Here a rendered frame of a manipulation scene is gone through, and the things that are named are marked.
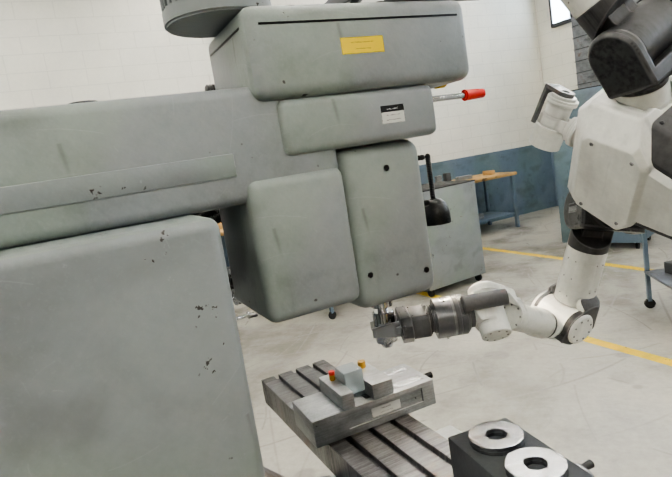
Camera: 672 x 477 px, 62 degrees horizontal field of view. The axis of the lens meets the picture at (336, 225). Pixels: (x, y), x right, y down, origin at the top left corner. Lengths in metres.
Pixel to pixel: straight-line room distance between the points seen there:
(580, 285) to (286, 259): 0.73
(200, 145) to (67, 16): 6.92
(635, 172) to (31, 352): 0.97
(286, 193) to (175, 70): 6.88
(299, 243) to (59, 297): 0.40
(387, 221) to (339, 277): 0.15
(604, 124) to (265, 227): 0.62
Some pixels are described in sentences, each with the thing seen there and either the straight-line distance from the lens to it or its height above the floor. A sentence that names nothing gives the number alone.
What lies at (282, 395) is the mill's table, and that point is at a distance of 1.77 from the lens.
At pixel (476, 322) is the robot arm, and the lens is 1.25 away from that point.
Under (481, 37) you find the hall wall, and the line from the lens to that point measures 10.23.
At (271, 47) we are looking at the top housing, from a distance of 0.99.
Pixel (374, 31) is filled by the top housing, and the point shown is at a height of 1.83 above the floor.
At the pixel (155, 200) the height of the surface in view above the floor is 1.59.
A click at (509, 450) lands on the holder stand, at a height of 1.12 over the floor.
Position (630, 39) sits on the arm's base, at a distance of 1.02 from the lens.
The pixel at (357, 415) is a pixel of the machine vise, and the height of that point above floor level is 0.97.
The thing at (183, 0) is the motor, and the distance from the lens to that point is 1.04.
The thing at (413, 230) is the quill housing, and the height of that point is 1.45.
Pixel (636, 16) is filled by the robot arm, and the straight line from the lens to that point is 1.08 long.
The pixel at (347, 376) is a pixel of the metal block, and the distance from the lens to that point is 1.47.
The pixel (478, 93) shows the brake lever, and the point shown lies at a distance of 1.23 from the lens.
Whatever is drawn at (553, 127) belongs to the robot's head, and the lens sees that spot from 1.24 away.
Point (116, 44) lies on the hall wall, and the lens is 7.79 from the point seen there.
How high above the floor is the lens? 1.63
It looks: 7 degrees down
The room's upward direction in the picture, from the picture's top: 9 degrees counter-clockwise
